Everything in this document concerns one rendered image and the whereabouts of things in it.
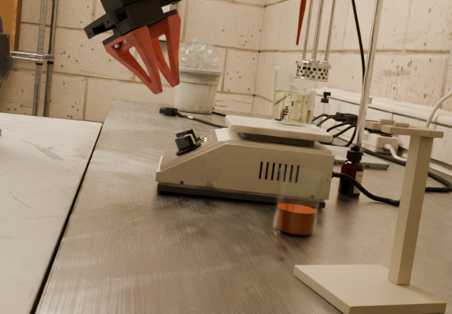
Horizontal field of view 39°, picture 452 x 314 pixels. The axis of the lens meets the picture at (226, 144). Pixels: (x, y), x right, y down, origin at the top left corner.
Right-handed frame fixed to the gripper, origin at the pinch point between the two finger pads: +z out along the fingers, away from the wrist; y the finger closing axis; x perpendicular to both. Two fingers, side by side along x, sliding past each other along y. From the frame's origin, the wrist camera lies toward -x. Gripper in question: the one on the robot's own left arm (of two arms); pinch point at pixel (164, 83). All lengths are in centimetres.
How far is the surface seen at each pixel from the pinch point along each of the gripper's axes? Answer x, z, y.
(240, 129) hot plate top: -5.5, 8.1, 3.1
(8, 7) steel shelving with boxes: 195, -52, 82
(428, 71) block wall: 17, 21, 78
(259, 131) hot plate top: -6.7, 9.2, 4.5
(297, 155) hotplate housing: -8.9, 13.4, 6.5
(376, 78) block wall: 42, 22, 93
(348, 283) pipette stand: -27.9, 18.1, -12.3
